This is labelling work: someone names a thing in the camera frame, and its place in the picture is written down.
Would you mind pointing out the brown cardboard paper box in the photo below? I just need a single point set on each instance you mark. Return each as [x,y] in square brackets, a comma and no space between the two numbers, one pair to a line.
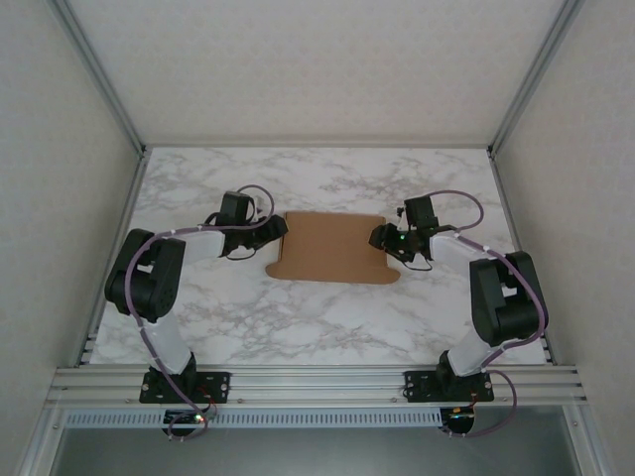
[332,248]

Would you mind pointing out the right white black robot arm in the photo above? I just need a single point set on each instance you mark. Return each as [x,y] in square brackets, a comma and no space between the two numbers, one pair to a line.
[461,248]

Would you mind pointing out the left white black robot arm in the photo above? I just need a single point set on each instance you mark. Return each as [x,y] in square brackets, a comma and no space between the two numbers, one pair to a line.
[201,245]

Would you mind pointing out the aluminium rear frame bar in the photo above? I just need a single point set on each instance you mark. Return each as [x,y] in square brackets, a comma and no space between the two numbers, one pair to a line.
[317,144]

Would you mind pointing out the aluminium table side rail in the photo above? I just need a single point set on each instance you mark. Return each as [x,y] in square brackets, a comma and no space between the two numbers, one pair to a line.
[506,198]
[125,223]

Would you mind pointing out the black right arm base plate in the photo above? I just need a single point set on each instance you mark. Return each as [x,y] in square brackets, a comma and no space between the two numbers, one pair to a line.
[421,387]

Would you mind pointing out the aluminium mounting rail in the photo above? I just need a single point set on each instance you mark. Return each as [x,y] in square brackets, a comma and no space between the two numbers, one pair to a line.
[317,387]

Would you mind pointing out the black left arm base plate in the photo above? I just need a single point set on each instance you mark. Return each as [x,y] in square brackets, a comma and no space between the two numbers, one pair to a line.
[218,387]

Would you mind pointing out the aluminium corner frame post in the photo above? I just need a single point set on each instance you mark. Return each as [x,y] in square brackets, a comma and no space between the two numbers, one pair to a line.
[535,74]
[103,74]

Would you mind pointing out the aluminium lower frame post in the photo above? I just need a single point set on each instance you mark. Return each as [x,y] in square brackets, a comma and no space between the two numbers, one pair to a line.
[42,441]
[590,441]

